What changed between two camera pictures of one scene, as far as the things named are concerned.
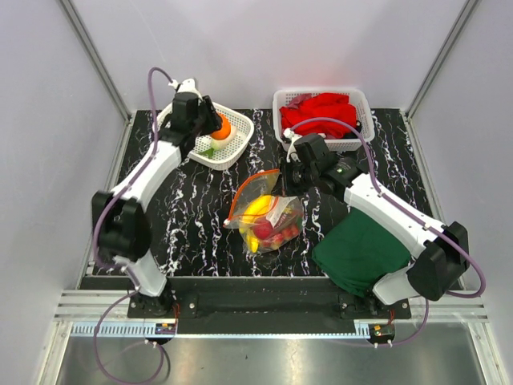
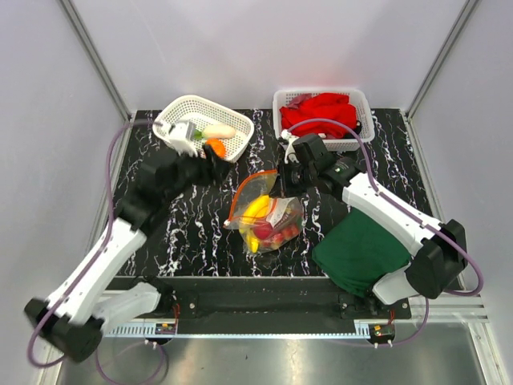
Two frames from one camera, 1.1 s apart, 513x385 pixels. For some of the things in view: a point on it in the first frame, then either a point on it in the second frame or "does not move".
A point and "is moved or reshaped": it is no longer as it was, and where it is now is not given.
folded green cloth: (359, 249) does not move
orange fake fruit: (224, 130) → (218, 146)
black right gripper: (283, 185) does not move
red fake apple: (263, 230) does not move
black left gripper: (213, 121) → (214, 170)
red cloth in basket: (321, 105) does not move
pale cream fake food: (220, 144) is moved or reshaped
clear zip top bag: (265, 222) does not move
